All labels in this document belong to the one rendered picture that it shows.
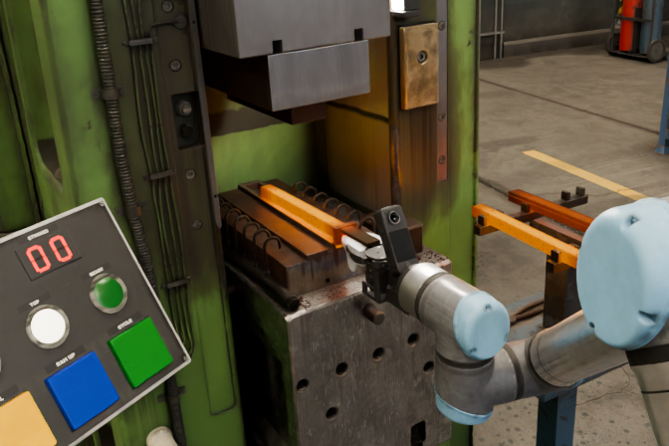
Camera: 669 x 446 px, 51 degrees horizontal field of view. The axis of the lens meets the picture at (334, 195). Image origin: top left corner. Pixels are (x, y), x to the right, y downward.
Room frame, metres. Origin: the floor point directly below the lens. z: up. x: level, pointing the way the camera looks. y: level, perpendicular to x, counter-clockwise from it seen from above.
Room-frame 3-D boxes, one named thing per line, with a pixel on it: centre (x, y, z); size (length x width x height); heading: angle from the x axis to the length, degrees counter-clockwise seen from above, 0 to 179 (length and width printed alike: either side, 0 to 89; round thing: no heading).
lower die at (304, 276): (1.39, 0.12, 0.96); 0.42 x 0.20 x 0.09; 31
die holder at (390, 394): (1.43, 0.07, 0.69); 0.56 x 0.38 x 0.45; 31
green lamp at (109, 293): (0.89, 0.33, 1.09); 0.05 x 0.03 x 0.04; 121
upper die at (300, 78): (1.39, 0.12, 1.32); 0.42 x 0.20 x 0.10; 31
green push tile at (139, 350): (0.87, 0.29, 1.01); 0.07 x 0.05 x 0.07; 146
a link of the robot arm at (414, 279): (1.01, -0.14, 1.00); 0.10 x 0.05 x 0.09; 121
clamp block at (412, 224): (1.36, -0.11, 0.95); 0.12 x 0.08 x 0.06; 31
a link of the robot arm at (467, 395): (0.94, -0.20, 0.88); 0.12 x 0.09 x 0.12; 104
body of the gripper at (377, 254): (1.08, -0.10, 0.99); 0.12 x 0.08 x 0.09; 31
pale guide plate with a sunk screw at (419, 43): (1.49, -0.19, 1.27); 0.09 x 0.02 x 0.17; 121
